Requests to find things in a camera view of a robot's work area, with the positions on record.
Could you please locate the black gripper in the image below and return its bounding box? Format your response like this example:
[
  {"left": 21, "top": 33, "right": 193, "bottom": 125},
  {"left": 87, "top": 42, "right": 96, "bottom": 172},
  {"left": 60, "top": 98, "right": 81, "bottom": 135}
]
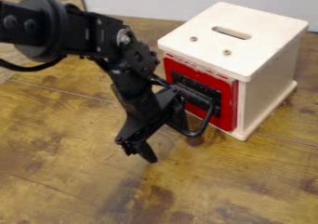
[{"left": 108, "top": 75, "right": 191, "bottom": 165}]

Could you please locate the black metal drawer handle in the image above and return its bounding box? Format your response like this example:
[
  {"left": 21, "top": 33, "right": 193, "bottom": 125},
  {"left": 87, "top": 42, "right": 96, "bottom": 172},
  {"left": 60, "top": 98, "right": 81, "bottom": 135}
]
[{"left": 172, "top": 84, "right": 215, "bottom": 138}]

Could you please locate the red drawer front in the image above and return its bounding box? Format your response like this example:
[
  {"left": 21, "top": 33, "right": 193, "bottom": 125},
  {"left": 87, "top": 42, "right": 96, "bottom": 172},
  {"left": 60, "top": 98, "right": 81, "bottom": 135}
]
[{"left": 163, "top": 53, "right": 239, "bottom": 131}]

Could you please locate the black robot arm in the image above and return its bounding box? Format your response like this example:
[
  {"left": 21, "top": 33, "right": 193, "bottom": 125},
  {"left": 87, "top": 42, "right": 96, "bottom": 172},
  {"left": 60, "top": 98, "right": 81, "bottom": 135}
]
[{"left": 0, "top": 0, "right": 185, "bottom": 164}]

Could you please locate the white wooden box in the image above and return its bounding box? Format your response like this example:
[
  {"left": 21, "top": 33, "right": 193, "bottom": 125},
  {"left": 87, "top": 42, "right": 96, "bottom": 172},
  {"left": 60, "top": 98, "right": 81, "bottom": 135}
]
[{"left": 157, "top": 2, "right": 308, "bottom": 140}]

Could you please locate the black cable loop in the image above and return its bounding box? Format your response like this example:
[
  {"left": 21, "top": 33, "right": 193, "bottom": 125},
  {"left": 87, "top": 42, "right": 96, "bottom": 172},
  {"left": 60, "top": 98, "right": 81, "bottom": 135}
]
[{"left": 149, "top": 73, "right": 171, "bottom": 89}]

